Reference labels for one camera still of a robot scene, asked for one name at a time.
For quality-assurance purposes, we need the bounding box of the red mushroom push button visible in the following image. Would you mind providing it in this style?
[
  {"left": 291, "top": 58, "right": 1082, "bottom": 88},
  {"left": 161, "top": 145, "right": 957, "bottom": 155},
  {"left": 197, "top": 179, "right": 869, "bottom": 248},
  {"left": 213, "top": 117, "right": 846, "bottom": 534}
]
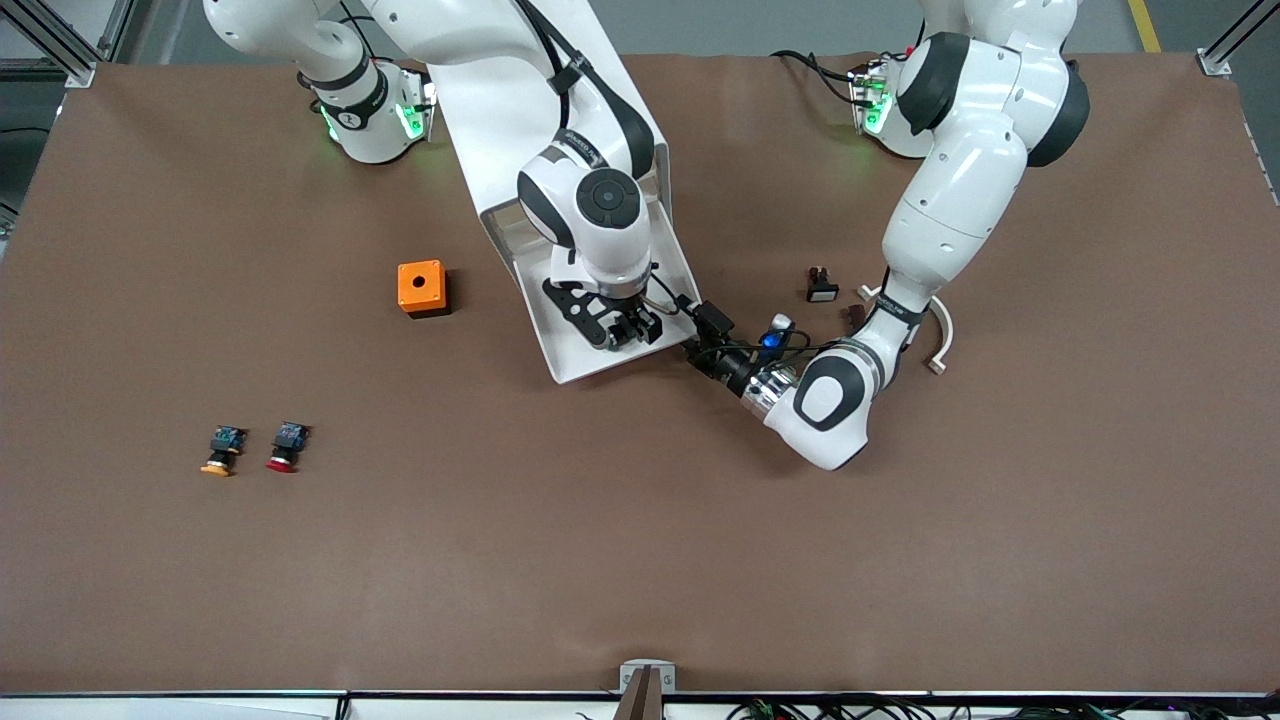
[{"left": 266, "top": 421, "right": 311, "bottom": 474}]

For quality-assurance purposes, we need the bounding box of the orange button enclosure box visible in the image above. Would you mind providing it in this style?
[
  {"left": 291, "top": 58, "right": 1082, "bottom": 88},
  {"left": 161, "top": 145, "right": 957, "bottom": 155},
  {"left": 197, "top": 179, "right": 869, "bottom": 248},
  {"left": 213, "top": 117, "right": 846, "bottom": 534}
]
[{"left": 397, "top": 260, "right": 451, "bottom": 319}]

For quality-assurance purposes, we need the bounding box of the grey metal table bracket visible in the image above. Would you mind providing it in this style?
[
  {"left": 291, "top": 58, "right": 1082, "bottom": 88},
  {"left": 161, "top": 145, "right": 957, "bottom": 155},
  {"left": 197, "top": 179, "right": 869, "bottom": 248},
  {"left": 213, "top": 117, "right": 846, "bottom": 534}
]
[{"left": 620, "top": 659, "right": 677, "bottom": 694}]

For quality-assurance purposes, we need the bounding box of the white curved plastic bracket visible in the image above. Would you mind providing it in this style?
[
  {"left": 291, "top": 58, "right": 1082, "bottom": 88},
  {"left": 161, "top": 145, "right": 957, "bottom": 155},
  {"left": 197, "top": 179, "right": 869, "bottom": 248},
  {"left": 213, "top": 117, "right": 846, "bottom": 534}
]
[{"left": 857, "top": 284, "right": 956, "bottom": 377}]

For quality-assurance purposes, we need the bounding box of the brown camera post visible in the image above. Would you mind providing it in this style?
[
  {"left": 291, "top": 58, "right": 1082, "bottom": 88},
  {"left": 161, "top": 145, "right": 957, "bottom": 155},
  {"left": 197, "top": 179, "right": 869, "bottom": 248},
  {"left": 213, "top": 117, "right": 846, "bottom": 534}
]
[{"left": 612, "top": 665, "right": 666, "bottom": 720}]

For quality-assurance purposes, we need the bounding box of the aluminium frame profile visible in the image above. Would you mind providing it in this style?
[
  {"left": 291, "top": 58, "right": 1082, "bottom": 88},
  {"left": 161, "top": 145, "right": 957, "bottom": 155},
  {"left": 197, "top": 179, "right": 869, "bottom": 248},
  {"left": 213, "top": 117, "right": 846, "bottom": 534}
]
[
  {"left": 1197, "top": 0, "right": 1280, "bottom": 78},
  {"left": 0, "top": 0, "right": 136, "bottom": 89}
]

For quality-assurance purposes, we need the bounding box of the brown table cover sheet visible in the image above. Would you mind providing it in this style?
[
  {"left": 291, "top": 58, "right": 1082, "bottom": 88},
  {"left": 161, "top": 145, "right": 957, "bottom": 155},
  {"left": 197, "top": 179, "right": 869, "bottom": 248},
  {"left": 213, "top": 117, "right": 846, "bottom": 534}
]
[{"left": 0, "top": 52, "right": 1280, "bottom": 696}]

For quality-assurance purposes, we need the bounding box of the black base cable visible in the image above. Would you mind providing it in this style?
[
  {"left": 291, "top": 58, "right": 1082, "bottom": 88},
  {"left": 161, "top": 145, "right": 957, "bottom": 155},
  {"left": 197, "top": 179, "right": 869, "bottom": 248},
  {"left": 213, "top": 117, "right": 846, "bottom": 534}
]
[{"left": 770, "top": 48, "right": 863, "bottom": 106}]

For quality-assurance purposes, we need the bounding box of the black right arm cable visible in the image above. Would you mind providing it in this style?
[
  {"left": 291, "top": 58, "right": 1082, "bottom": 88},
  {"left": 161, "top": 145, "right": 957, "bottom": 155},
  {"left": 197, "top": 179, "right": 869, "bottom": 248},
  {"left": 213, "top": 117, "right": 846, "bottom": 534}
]
[{"left": 515, "top": 0, "right": 601, "bottom": 151}]

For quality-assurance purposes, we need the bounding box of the yellow mushroom push button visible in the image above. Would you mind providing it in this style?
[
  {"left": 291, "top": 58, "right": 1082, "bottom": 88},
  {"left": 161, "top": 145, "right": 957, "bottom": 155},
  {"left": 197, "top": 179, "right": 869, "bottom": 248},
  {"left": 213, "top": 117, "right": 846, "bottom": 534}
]
[{"left": 200, "top": 425, "right": 248, "bottom": 477}]

